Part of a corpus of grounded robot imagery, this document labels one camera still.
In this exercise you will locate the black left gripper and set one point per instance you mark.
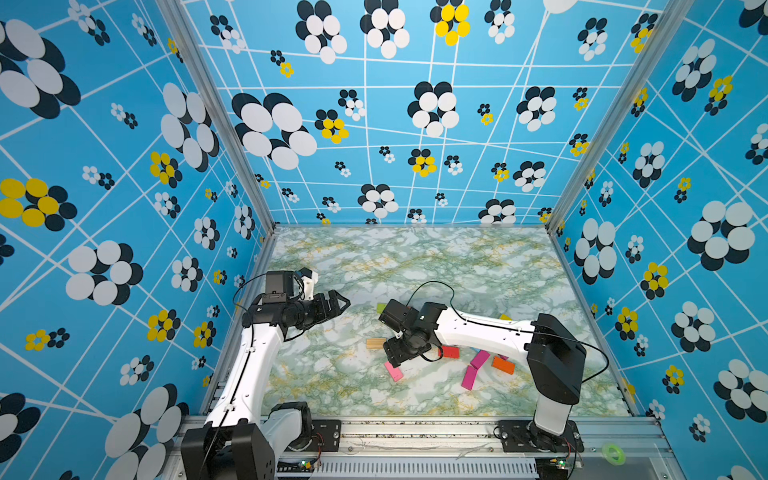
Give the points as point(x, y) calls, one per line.
point(322, 312)

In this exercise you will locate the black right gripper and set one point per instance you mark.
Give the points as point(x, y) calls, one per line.
point(394, 356)

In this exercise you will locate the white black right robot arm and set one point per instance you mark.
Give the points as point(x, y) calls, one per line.
point(555, 358)

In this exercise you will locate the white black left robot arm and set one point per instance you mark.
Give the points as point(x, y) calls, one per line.
point(236, 441)

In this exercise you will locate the pink block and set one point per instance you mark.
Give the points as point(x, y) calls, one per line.
point(394, 372)

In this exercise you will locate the natural wood block left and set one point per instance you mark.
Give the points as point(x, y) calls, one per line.
point(375, 343)

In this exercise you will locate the red block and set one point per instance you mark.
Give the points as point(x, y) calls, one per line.
point(450, 352)

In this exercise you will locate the magenta block lower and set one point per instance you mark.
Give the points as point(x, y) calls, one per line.
point(469, 378)

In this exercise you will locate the magenta block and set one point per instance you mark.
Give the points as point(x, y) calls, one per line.
point(469, 378)
point(480, 359)

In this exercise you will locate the magenta block middle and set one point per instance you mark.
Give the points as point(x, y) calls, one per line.
point(480, 359)

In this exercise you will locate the orange block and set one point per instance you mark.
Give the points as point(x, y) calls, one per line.
point(504, 365)

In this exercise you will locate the green tape roll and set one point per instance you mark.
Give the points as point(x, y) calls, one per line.
point(613, 454)

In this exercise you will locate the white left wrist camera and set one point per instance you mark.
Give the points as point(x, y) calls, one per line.
point(309, 279)

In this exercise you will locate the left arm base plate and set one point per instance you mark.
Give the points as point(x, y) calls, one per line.
point(325, 436)

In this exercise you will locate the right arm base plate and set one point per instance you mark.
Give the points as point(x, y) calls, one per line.
point(523, 436)

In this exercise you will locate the aluminium frame post left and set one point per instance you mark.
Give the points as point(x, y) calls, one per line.
point(181, 29)

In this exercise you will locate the aluminium frame post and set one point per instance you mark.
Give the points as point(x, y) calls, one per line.
point(670, 21)
point(181, 29)

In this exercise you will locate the aluminium frame post right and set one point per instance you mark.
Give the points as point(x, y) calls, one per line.
point(670, 21)

